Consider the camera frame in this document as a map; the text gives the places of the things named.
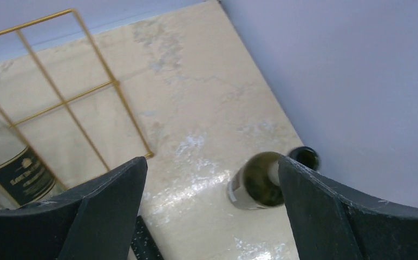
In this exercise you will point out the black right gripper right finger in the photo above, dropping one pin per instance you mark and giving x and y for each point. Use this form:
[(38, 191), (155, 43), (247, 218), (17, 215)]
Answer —
[(330, 220)]

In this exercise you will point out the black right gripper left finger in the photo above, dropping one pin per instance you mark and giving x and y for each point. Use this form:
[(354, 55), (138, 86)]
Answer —
[(94, 220)]

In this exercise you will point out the clear glass bottle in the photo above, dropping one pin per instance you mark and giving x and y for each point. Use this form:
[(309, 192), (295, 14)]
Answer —
[(24, 178)]

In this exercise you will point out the dark bottle far right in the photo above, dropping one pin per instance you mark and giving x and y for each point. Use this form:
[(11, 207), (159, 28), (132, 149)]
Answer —
[(256, 185)]

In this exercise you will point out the black handheld microphone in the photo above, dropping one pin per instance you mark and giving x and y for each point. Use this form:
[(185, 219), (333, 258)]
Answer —
[(143, 245)]

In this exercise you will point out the gold wire wine rack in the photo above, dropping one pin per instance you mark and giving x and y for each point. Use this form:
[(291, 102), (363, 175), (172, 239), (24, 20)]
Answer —
[(83, 166)]

